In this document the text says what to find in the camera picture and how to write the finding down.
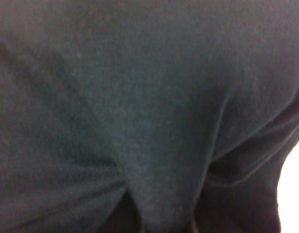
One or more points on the black short sleeve shirt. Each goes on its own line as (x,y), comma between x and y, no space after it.
(146,116)

